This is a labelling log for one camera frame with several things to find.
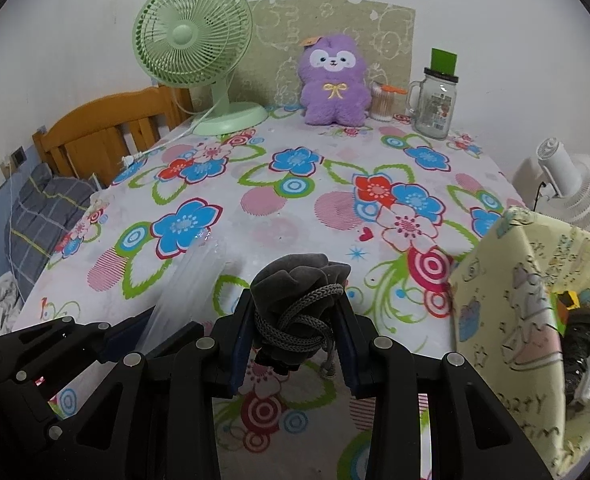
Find green desk fan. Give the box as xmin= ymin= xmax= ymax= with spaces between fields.
xmin=132 ymin=0 xmax=268 ymax=136

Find dark grey drawstring pouch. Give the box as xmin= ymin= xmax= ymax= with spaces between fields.
xmin=249 ymin=254 xmax=351 ymax=377

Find grey plaid pillow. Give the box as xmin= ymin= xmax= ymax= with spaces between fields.
xmin=4 ymin=162 xmax=98 ymax=299

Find clear plastic bag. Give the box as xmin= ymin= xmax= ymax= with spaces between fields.
xmin=136 ymin=231 xmax=246 ymax=354

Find dark green rolled cloth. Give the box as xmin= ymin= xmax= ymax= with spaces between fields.
xmin=562 ymin=308 xmax=590 ymax=404

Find toothpick holder orange lid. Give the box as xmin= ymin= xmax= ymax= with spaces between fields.
xmin=369 ymin=81 xmax=408 ymax=122

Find floral tablecloth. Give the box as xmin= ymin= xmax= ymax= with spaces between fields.
xmin=13 ymin=106 xmax=523 ymax=479

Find purple plush toy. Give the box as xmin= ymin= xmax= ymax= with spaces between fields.
xmin=298 ymin=34 xmax=371 ymax=127

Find yellow fabric storage box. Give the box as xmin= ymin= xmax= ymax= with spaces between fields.
xmin=449 ymin=207 xmax=590 ymax=478

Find white standing fan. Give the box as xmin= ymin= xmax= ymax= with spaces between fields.
xmin=513 ymin=138 xmax=590 ymax=231

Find glass jar green lid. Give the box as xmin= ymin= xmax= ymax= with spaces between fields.
xmin=407 ymin=48 xmax=459 ymax=140

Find yellow black sponge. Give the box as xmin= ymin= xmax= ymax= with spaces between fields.
xmin=551 ymin=290 xmax=590 ymax=325

